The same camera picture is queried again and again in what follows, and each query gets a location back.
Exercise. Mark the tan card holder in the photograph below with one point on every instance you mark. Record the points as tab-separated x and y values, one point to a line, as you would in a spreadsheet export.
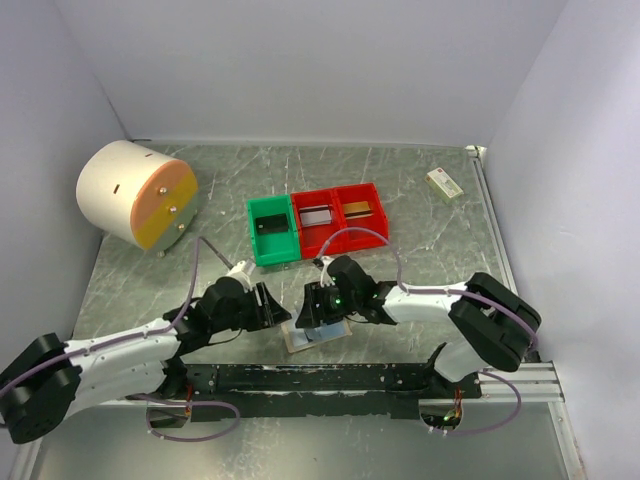
300	339

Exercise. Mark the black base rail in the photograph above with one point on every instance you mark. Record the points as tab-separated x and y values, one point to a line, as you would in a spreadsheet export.
262	391

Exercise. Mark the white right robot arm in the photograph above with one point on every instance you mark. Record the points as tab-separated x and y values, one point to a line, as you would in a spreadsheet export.
497	327

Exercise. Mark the red bin right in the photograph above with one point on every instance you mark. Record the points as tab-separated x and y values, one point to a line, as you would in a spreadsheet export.
355	240

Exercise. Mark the red bin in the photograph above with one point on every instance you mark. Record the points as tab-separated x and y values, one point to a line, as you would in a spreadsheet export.
312	239
355	240

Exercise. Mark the silver VIP credit card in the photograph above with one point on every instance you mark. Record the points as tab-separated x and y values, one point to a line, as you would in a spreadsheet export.
315	216

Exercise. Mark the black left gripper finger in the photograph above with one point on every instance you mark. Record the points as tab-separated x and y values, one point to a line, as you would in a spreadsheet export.
279	314
263	307

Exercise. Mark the white cylinder with orange face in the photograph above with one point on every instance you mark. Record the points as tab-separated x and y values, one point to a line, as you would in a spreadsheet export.
138	195

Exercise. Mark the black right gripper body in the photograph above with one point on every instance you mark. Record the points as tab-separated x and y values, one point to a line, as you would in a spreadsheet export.
337	303

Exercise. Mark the red bin middle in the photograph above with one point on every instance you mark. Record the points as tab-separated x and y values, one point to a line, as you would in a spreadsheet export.
312	239

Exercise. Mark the black credit card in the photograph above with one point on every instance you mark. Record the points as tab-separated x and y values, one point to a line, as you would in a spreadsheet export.
272	224

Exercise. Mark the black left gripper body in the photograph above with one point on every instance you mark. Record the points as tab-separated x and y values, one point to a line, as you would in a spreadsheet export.
246	314

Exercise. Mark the green plastic bin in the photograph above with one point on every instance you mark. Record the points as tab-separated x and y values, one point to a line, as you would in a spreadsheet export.
273	249

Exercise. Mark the small white cardboard box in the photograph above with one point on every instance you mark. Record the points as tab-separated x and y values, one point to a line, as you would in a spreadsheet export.
443	185

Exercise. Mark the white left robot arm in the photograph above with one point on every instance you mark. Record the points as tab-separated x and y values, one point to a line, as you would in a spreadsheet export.
52	379

